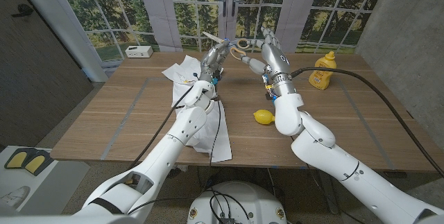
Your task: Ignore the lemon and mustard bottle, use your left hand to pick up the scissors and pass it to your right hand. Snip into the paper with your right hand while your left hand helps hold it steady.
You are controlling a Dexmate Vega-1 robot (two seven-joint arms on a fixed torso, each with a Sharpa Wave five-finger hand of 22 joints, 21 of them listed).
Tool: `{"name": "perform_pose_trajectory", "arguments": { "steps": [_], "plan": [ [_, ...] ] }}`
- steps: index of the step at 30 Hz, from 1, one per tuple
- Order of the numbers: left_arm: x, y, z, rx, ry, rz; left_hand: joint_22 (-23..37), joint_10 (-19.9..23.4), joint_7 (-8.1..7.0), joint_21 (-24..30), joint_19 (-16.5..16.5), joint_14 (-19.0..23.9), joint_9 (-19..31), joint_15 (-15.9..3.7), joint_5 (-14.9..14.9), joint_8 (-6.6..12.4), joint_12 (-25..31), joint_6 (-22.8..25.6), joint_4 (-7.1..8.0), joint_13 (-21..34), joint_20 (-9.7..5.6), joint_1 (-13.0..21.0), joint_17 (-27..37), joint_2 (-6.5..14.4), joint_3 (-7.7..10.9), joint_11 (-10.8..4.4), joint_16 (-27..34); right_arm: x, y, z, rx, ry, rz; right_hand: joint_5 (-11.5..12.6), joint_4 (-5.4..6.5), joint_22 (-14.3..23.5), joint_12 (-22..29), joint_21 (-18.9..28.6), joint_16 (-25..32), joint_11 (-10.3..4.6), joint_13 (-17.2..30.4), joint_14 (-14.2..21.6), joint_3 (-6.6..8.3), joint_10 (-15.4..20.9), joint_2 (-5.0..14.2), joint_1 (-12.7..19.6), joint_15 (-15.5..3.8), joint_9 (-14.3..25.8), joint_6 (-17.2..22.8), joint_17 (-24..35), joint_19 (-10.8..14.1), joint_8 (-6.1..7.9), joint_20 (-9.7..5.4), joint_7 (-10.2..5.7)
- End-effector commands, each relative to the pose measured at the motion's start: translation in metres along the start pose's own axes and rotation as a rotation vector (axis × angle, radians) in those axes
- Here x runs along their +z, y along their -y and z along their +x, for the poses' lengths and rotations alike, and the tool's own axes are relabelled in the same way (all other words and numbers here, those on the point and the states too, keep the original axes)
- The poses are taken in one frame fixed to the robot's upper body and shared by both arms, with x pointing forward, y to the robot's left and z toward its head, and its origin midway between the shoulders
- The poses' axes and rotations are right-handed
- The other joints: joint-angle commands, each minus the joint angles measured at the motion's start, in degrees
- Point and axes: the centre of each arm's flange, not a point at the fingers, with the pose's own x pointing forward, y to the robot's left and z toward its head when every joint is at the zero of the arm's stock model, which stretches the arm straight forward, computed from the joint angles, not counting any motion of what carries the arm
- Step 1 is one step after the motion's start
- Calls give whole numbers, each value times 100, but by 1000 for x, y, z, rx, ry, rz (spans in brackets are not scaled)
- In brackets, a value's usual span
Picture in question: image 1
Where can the grey table leg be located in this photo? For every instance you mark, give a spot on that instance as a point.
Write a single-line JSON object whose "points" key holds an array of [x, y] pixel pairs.
{"points": [[327, 193]]}

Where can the white backdrop frame post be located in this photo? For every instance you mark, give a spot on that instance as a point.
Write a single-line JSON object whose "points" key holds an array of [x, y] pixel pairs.
{"points": [[66, 23]]}

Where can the printed forest window backdrop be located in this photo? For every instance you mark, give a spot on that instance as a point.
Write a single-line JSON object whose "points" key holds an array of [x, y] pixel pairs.
{"points": [[173, 9]]}

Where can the grey torso connector box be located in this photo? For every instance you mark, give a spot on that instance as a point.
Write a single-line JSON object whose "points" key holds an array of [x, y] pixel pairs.
{"points": [[227, 221]]}

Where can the yellow mustard bottle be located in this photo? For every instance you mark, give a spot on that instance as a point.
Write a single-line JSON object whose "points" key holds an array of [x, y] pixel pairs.
{"points": [[323, 71]]}

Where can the white power socket box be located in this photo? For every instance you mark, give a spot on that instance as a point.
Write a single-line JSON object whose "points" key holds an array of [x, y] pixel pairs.
{"points": [[138, 51]]}

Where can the creased white paper sheet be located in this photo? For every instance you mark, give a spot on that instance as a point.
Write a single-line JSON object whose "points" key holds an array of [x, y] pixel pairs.
{"points": [[218, 137]]}

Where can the grey and orange scissors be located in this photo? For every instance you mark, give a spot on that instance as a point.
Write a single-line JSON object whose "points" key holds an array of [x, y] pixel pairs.
{"points": [[236, 49]]}

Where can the crumpled white paper sheet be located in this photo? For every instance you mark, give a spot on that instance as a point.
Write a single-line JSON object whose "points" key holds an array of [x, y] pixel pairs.
{"points": [[184, 71]]}

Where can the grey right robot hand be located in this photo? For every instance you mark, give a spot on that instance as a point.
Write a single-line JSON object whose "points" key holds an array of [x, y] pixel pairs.
{"points": [[274, 59]]}

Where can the yellow black foot pedal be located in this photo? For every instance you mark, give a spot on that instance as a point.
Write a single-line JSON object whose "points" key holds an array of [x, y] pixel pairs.
{"points": [[15, 159], [34, 163]]}

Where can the white robot torso base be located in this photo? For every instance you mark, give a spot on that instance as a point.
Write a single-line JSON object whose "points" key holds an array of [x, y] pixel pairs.
{"points": [[249, 199]]}

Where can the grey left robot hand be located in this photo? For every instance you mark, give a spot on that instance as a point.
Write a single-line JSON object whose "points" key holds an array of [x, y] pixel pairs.
{"points": [[215, 57]]}

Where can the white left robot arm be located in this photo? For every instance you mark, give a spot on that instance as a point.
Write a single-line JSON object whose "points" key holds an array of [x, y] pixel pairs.
{"points": [[166, 154]]}

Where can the white sneaker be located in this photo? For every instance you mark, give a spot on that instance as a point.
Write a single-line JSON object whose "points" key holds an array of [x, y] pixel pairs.
{"points": [[14, 196]]}

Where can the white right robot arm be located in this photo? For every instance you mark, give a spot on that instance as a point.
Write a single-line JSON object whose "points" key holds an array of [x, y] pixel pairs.
{"points": [[329, 158]]}

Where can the yellow lemon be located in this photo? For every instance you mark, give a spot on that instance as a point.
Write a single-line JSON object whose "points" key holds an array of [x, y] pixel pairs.
{"points": [[263, 117]]}

